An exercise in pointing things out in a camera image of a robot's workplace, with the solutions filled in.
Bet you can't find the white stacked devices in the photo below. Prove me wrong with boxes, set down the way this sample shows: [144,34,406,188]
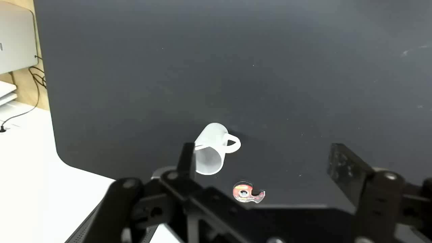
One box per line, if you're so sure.
[0,80,18,109]

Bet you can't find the thin black cable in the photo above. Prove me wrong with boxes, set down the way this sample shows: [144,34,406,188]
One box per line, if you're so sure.
[0,53,48,133]

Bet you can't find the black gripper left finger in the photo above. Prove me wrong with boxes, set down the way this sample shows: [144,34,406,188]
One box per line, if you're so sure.
[66,142,213,243]

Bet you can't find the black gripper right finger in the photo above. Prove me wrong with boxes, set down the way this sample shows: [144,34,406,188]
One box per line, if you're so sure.
[326,142,432,243]

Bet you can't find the white ceramic mug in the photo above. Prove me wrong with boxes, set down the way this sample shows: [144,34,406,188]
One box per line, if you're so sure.
[192,121,242,177]

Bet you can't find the black tablecloth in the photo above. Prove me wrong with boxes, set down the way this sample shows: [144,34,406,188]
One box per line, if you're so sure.
[32,0,432,243]

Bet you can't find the white desk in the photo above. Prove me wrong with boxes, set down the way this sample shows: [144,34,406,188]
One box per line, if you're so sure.
[0,100,180,243]

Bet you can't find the white computer case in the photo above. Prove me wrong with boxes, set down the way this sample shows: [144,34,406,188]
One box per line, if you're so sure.
[0,0,39,76]

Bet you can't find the orange tape roll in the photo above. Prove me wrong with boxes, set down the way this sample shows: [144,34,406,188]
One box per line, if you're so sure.
[230,181,267,206]

